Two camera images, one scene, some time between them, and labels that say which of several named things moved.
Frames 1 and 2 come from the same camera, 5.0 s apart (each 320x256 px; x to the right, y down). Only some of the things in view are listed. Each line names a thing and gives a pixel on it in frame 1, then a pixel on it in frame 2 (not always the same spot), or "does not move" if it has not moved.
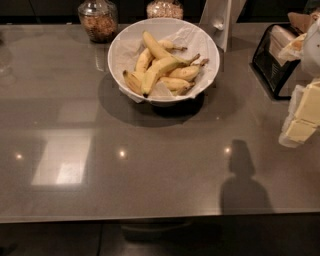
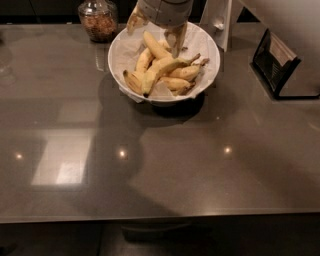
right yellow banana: x=188 y=72 does not move
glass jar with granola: x=99 y=20 does not move
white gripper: x=312 y=50 → x=164 y=14
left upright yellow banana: x=144 y=60 does not move
